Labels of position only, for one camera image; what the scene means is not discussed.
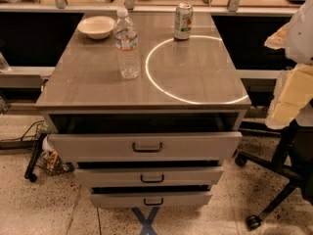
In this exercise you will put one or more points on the bottom grey drawer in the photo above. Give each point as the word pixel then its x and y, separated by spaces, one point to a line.
pixel 161 199

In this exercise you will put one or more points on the wire basket with items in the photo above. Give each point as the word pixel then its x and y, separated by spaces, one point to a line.
pixel 48 158

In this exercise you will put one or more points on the middle grey drawer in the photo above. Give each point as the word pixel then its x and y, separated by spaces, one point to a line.
pixel 148 176

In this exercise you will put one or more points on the black cart leg with wheel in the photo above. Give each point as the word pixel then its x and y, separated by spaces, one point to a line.
pixel 36 151

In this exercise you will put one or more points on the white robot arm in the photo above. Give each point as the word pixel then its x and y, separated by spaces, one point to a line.
pixel 296 36

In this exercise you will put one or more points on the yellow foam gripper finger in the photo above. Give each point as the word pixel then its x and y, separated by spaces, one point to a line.
pixel 293 91

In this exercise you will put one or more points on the top grey drawer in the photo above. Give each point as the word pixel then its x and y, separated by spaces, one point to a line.
pixel 153 147

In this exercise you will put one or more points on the grey drawer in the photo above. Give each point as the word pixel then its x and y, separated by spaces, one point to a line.
pixel 153 147
pixel 148 176
pixel 161 199

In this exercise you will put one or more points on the grey drawer cabinet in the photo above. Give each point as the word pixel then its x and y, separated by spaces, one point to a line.
pixel 183 87

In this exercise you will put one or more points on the clear plastic water bottle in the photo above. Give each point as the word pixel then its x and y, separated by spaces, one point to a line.
pixel 126 44

